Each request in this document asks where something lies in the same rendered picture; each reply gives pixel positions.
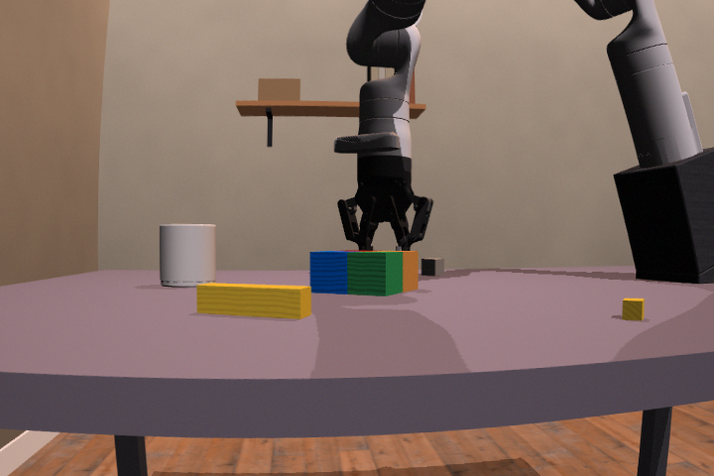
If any green cube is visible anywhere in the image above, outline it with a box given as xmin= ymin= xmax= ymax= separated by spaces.
xmin=347 ymin=252 xmax=403 ymax=297

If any blue cube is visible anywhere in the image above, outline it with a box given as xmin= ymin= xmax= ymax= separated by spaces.
xmin=310 ymin=251 xmax=357 ymax=295

